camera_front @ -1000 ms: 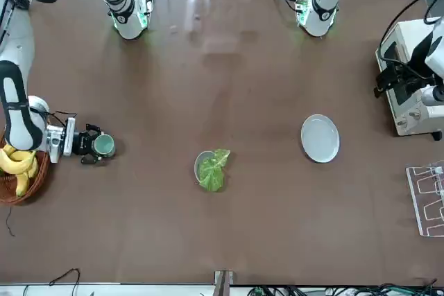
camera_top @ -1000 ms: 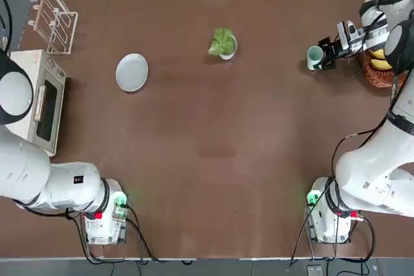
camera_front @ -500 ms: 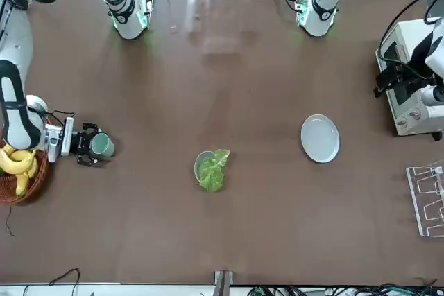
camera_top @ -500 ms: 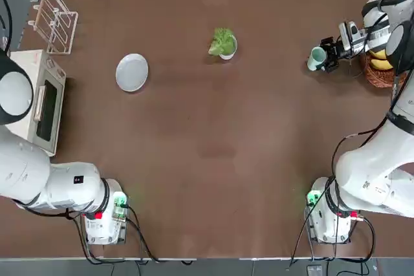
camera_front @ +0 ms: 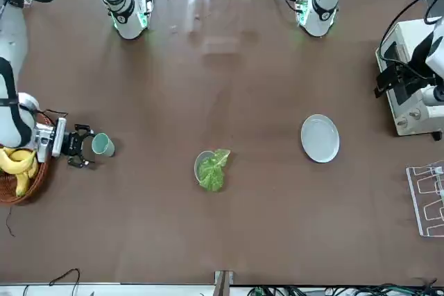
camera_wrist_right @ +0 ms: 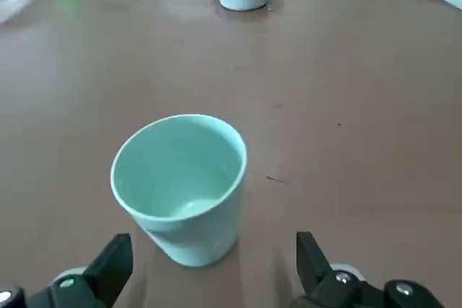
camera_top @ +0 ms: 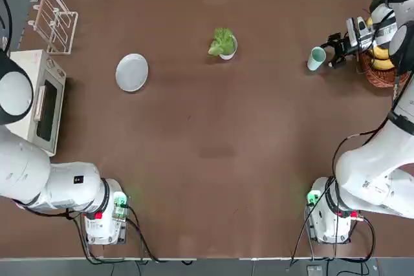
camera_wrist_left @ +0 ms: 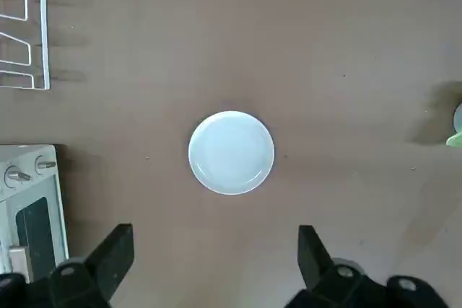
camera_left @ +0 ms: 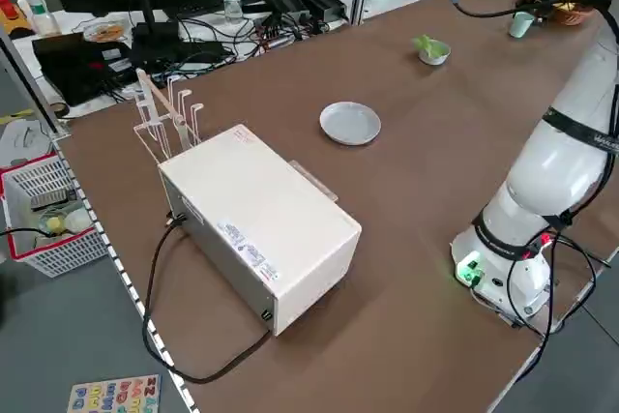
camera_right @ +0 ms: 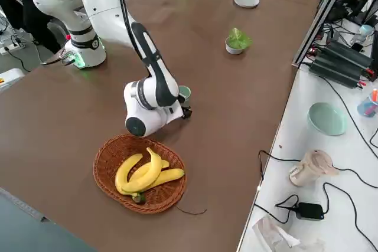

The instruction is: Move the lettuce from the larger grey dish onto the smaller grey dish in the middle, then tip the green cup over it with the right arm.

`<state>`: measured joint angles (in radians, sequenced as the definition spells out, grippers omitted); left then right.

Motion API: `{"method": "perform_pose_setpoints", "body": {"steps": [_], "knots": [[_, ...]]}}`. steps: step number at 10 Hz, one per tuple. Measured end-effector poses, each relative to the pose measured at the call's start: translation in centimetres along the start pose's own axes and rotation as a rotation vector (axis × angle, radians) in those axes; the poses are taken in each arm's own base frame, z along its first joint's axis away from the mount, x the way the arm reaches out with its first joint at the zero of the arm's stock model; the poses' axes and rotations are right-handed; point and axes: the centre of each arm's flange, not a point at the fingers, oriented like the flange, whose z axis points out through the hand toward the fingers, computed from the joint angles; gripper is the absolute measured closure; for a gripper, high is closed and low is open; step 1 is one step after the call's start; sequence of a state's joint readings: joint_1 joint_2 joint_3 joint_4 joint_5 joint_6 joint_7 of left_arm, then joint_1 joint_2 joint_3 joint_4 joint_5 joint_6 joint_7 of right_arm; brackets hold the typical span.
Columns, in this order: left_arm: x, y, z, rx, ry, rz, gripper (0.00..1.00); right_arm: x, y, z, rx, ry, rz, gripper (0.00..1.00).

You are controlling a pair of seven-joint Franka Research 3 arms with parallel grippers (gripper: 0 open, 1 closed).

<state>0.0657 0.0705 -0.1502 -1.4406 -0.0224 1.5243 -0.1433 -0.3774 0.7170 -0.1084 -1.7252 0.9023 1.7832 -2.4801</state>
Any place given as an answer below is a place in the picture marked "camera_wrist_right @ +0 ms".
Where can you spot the light green cup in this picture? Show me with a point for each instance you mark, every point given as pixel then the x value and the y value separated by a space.
pixel 202 236

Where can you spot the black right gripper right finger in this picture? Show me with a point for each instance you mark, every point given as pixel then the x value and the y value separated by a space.
pixel 325 290

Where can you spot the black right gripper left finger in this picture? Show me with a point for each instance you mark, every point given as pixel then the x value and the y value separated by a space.
pixel 90 286

